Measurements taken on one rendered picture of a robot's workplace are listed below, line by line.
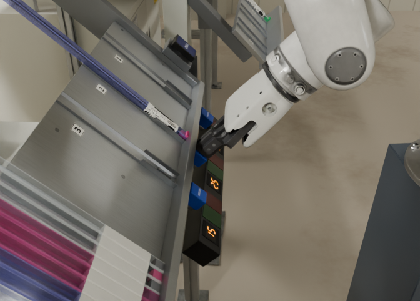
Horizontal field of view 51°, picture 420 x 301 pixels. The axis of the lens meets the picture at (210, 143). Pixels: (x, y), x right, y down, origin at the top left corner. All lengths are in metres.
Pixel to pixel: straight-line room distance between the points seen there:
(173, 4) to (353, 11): 0.66
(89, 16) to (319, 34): 0.47
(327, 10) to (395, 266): 0.46
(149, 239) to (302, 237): 1.10
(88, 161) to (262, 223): 1.14
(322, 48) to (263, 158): 1.42
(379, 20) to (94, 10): 0.49
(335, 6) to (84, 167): 0.33
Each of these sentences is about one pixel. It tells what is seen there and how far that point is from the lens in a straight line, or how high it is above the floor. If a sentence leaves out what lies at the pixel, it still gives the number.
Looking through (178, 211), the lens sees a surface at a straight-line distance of 0.54.
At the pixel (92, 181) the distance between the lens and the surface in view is 0.51.
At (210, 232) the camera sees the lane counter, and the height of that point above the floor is 0.66.
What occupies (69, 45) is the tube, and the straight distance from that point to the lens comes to 0.66.
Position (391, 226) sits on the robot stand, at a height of 0.58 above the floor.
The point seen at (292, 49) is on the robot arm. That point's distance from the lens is 0.60.
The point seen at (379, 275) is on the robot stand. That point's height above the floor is 0.47.
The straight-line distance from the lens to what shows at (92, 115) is 0.58.
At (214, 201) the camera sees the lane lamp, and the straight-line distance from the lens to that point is 0.67.
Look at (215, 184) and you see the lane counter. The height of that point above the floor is 0.66.
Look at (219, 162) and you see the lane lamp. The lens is 0.76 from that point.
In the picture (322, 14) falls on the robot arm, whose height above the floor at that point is 0.96.
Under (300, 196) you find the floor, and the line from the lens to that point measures 1.73.
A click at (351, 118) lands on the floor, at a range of 2.30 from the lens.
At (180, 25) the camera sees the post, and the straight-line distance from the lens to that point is 1.12.
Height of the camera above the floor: 1.10
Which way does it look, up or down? 33 degrees down
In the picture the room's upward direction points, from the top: straight up
